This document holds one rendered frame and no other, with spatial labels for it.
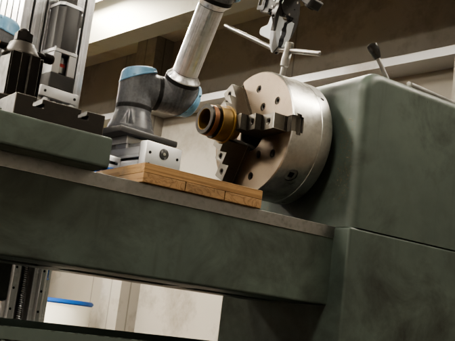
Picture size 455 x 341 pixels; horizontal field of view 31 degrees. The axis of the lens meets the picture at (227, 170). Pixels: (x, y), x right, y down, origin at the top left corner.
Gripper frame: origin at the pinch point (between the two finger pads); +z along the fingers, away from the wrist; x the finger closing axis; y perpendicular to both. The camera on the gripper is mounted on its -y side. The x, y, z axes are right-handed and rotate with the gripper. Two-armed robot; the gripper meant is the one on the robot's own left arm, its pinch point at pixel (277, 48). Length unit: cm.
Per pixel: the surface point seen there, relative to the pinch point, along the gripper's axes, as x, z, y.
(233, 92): 6.5, 13.6, 4.8
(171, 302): -356, 157, 341
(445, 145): -34, 13, -34
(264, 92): 4.5, 12.1, -3.2
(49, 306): -292, 187, 419
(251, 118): 11.9, 19.7, -7.6
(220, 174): 7.4, 34.5, 1.4
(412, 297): -24, 52, -41
